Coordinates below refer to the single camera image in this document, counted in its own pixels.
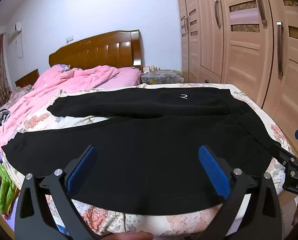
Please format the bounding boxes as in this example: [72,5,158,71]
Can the nightstand with floral cover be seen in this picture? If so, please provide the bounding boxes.
[141,66,184,85]

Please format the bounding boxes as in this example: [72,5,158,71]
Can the wooden wardrobe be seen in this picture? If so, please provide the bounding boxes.
[175,0,298,146]

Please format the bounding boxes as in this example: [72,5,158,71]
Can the wooden headboard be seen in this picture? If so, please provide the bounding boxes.
[48,29,143,72]

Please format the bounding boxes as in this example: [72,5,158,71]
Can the black pants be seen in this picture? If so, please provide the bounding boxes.
[1,87,282,217]

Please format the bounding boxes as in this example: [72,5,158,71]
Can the pink quilt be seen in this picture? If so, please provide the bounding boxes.
[0,64,142,151]

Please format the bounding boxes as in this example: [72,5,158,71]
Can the brown wardrobe door handle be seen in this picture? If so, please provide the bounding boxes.
[254,0,268,26]
[276,21,284,75]
[214,0,221,28]

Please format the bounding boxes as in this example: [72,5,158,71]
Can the wooden nightstand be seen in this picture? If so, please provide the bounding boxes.
[15,68,39,88]

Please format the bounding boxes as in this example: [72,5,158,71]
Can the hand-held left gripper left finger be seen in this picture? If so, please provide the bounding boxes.
[15,144,99,240]

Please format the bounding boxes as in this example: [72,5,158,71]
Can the green cloth item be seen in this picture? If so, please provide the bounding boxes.
[0,163,17,216]

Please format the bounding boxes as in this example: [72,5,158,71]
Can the air conditioner cable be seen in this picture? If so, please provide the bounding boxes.
[15,39,25,59]

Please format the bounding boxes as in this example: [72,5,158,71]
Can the white air conditioner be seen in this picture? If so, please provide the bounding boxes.
[6,22,22,42]

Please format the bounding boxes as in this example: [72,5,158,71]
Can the person's left hand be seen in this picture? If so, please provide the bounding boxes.
[108,231,154,240]

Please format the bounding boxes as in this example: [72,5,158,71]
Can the floral blanket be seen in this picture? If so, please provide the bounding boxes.
[4,82,298,240]

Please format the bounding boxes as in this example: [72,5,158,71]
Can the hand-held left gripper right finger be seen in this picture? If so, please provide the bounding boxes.
[196,144,282,240]

